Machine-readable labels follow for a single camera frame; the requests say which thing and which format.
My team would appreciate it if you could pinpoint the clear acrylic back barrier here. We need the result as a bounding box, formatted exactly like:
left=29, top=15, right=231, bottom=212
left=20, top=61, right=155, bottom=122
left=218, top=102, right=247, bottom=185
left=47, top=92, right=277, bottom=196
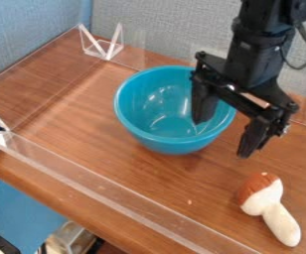
left=113, top=31, right=306, bottom=125

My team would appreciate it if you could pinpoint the blue plastic bowl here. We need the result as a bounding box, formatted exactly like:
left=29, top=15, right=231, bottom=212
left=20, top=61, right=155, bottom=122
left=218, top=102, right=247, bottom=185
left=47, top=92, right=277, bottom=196
left=113, top=65, right=235, bottom=155

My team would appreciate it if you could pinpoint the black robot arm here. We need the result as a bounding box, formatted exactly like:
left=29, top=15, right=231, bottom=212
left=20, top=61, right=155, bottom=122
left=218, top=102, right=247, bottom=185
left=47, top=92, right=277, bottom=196
left=191, top=0, right=306, bottom=158

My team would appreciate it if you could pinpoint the plush brown white mushroom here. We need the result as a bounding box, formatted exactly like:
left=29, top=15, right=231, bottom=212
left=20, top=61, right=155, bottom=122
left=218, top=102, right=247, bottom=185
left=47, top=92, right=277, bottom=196
left=237, top=172, right=302, bottom=247

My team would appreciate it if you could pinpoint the clear acrylic barrier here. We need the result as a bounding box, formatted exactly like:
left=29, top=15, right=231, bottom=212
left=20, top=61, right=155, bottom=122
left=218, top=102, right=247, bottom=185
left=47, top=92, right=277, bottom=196
left=0, top=128, right=259, bottom=254
left=113, top=31, right=306, bottom=125

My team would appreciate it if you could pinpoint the clear acrylic front barrier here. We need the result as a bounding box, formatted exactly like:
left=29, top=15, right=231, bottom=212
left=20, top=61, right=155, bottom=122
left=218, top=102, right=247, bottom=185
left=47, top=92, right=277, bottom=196
left=0, top=128, right=259, bottom=254

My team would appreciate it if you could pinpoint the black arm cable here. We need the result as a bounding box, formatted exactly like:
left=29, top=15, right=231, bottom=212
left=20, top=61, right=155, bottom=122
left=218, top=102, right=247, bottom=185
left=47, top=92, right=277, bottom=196
left=279, top=22, right=306, bottom=70

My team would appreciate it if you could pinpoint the clear acrylic corner bracket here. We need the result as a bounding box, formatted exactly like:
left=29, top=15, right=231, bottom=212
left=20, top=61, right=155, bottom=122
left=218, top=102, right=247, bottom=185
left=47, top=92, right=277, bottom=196
left=77, top=23, right=124, bottom=61

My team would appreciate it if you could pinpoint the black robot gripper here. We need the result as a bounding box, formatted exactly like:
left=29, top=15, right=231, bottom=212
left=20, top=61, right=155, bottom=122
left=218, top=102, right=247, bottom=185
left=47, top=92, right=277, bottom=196
left=191, top=35, right=300, bottom=159

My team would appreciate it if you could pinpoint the grey metal box below table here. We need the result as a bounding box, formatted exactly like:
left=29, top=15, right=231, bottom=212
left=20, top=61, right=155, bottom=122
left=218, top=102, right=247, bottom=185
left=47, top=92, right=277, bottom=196
left=47, top=221, right=96, bottom=254

